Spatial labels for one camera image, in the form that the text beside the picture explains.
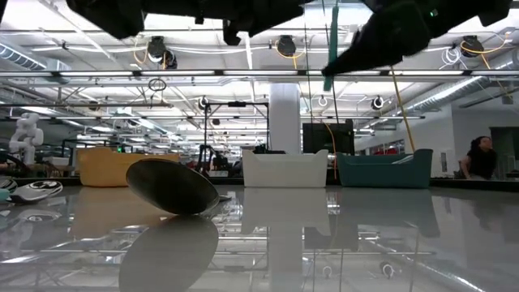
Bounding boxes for white round pillar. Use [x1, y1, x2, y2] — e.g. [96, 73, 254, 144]
[268, 83, 302, 155]

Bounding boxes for orange plastic bin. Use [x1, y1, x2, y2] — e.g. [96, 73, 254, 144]
[76, 146, 181, 188]

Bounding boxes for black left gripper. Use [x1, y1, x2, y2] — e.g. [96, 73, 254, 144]
[66, 0, 305, 40]

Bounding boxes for person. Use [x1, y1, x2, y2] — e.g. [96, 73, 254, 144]
[457, 135, 499, 181]

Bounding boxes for black monitor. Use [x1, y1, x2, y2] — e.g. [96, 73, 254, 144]
[302, 122, 356, 155]

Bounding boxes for orange hanging cable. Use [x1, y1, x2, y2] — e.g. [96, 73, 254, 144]
[323, 120, 338, 180]

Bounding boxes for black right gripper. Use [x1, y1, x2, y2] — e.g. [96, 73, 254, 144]
[322, 0, 514, 78]

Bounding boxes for teal-handled silver spoon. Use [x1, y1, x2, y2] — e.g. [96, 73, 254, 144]
[0, 180, 64, 205]
[323, 4, 340, 92]

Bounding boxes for white plastic bin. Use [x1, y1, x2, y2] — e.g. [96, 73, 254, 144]
[242, 148, 329, 188]

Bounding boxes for dark teal plastic bin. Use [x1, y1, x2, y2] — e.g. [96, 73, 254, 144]
[336, 148, 434, 189]

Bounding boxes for silver ventilation duct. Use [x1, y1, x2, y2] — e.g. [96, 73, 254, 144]
[0, 42, 48, 72]
[399, 54, 519, 117]

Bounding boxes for black metal rig frame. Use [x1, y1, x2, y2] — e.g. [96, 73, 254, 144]
[201, 96, 271, 157]

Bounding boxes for yellow cable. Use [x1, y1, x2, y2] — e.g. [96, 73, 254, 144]
[389, 67, 417, 155]

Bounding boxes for black ceiling cable reel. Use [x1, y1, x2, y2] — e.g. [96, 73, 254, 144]
[145, 35, 178, 70]
[460, 34, 486, 58]
[277, 35, 298, 58]

